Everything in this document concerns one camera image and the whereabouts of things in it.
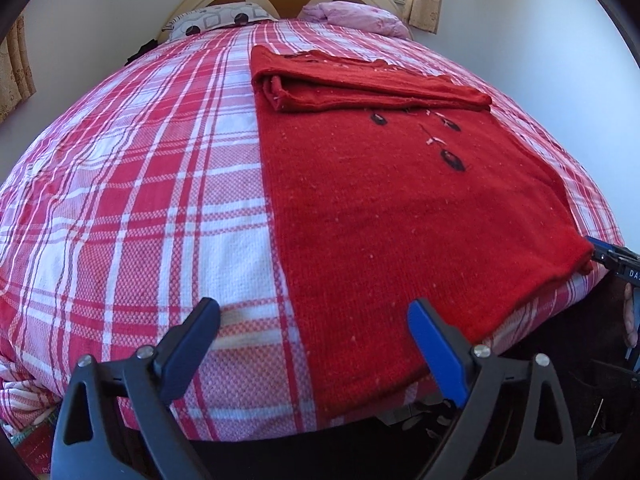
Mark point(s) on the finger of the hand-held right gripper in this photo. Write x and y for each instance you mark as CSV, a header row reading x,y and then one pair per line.
x,y
607,255

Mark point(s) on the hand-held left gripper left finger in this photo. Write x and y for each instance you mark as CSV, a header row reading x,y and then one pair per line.
x,y
192,345

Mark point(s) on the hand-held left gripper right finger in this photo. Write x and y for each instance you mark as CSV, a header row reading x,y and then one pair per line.
x,y
435,345

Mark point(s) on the red embroidered sweater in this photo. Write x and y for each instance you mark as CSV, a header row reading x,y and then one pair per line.
x,y
375,210

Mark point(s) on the person's right hand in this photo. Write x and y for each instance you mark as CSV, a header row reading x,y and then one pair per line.
x,y
631,315

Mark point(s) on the person's dark clothing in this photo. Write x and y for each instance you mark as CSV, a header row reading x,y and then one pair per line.
x,y
325,455

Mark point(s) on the red plaid bed sheet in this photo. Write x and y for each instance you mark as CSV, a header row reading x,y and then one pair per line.
x,y
125,185

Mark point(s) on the floral quilt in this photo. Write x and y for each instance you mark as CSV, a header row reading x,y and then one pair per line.
x,y
25,410

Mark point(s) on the dark cloth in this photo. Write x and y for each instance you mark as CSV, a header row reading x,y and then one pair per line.
x,y
140,52

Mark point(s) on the grey patterned pillow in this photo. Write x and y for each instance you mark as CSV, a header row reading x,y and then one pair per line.
x,y
215,17

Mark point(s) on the pink pillow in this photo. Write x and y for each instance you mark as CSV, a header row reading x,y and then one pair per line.
x,y
360,17

